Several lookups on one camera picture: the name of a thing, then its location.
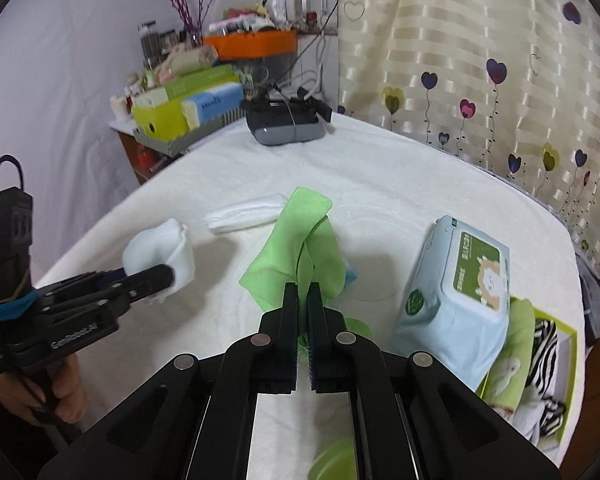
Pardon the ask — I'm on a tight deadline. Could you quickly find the green cloth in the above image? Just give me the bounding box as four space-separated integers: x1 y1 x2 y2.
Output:
239 186 349 312

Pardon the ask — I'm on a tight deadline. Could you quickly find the blue tissue pack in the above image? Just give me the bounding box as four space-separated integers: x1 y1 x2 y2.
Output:
181 82 245 129

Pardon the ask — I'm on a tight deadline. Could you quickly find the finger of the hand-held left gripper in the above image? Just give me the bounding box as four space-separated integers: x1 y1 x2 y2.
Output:
97 264 176 306

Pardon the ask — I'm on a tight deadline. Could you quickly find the flat green box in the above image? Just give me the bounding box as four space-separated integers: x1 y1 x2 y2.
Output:
147 64 241 106

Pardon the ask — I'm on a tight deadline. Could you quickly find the green rabbit towel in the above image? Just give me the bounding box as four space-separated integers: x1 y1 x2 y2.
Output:
484 299 537 418

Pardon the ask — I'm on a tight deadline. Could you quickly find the pile of small packets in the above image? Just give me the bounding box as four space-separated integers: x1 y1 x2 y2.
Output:
209 2 293 36

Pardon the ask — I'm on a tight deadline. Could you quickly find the person's left hand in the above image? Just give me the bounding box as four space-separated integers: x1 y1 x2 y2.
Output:
0 350 88 429

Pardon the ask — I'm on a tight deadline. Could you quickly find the orange tray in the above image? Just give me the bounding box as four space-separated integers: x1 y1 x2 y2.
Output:
202 30 300 60

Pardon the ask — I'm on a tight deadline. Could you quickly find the tall dark glass jar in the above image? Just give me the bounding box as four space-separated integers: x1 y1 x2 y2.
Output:
137 21 160 68

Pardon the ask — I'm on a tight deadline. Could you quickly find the light blue wet wipes pack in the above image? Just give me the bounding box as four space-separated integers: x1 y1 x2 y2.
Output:
390 215 512 397

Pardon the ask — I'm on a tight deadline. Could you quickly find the green round cup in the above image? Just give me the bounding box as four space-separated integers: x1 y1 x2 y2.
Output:
312 437 357 480

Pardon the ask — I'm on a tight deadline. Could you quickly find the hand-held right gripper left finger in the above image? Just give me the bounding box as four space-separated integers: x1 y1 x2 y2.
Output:
37 282 301 480

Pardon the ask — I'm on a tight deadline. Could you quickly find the dark cloth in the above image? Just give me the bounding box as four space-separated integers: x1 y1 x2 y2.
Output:
577 255 600 347

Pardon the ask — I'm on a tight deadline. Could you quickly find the heart print curtain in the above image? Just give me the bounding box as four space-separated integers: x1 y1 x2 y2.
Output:
336 0 600 306

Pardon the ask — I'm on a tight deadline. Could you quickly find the green-edged white box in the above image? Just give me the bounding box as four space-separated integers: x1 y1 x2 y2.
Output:
475 297 579 450

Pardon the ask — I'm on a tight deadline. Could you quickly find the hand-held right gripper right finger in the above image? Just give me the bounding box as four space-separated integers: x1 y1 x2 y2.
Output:
307 282 556 480

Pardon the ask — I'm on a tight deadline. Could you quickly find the folded white cloth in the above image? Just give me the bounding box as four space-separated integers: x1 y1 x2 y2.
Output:
204 192 289 235

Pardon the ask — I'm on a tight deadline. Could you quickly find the rolled beige towel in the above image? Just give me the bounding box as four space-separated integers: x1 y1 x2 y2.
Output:
167 45 220 74

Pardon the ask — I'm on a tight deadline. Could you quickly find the lime green box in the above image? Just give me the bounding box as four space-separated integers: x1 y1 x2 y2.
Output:
131 89 244 145

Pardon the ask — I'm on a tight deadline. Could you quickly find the white cable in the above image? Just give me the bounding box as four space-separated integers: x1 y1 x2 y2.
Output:
299 35 332 107

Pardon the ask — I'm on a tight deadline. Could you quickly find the wooden side table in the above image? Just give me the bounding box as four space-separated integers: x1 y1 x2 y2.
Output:
109 120 181 186

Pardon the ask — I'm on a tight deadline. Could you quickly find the grey patterned tray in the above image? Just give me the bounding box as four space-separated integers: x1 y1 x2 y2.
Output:
132 107 249 157

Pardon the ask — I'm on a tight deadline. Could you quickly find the black grey headset device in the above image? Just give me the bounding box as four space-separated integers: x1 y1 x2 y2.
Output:
244 94 334 147

